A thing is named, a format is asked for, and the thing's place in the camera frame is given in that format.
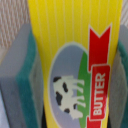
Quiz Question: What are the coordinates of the gripper grey left finger with green pad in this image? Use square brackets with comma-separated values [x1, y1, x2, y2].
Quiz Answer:
[0, 24, 43, 128]

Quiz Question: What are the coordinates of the gripper grey right finger with green pad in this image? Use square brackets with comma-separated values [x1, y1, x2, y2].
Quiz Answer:
[107, 25, 128, 128]

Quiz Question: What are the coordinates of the yellow butter box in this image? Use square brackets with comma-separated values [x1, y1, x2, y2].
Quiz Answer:
[28, 0, 123, 128]

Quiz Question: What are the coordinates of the woven beige placemat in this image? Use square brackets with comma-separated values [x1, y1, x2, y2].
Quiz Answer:
[0, 0, 128, 56]

